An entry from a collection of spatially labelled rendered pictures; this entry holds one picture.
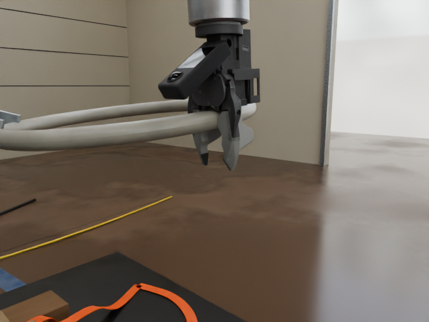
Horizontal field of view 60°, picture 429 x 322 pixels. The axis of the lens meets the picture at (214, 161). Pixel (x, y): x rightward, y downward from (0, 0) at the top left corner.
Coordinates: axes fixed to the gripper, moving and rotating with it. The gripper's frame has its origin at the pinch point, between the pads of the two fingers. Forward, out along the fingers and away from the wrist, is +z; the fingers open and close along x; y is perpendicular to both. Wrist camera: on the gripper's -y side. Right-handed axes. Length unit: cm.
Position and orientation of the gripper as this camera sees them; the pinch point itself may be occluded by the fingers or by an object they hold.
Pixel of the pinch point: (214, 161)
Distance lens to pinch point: 58.4
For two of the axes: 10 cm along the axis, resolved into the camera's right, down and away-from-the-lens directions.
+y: 7.2, -1.9, 6.7
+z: 0.4, 9.7, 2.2
